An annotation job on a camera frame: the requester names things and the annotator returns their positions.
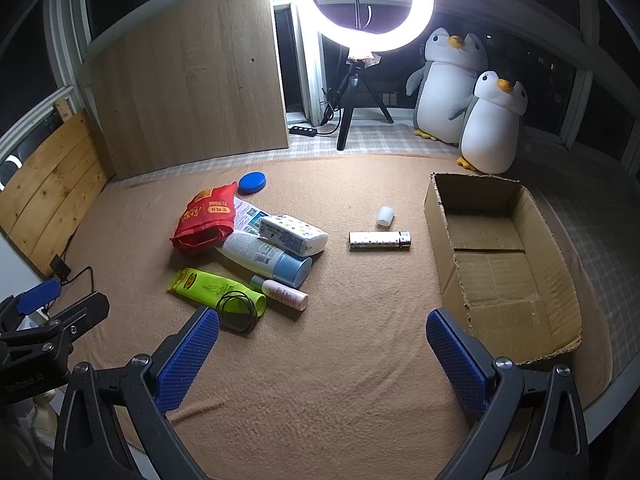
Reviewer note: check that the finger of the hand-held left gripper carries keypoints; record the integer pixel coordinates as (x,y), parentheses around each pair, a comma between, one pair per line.
(75,317)
(37,297)

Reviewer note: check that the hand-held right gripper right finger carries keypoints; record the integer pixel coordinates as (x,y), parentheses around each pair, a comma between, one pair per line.
(460,365)

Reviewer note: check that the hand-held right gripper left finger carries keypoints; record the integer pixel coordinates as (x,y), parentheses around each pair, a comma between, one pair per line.
(187,360)

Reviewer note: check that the green tube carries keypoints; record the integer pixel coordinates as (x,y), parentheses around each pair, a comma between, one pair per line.
(205,287)

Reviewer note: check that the cardboard box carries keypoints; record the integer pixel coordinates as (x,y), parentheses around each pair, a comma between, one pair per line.
(500,280)

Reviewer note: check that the small pink bottle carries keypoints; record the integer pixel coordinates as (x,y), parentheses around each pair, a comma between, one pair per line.
(282,294)

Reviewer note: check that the white bottle with blue cap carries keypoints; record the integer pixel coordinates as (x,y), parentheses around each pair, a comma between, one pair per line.
(255,255)

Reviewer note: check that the red bag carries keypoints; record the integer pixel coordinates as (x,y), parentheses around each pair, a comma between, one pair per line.
(202,220)

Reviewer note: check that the patterned silver lighter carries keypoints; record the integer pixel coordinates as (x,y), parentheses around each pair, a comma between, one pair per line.
(375,241)

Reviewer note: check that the blue-white printed packet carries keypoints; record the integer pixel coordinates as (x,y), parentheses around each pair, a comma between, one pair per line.
(247,217)

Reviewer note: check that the patterned tissue pack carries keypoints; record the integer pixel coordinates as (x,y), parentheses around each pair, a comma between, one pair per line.
(292,235)

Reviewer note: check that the blue round lid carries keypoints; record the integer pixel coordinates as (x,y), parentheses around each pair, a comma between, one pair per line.
(252,183)

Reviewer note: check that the person's left forearm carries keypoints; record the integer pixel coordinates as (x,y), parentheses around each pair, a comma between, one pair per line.
(42,420)

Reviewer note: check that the black charger plug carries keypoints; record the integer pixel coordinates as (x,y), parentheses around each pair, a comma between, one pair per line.
(60,267)

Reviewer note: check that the wooden plank headboard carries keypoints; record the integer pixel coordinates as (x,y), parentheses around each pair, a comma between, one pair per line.
(50,185)

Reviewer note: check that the small white cap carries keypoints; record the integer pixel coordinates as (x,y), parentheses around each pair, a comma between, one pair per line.
(385,216)

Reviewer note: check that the small penguin plush toy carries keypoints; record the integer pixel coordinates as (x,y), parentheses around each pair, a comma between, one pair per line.
(492,130)

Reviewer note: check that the black power strip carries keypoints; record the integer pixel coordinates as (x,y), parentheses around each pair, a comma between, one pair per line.
(302,131)

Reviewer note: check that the light wooden cabinet panel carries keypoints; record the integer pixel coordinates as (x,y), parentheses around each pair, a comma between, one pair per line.
(185,75)

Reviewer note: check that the large penguin plush toy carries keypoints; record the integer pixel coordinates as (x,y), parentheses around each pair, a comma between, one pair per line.
(445,90)

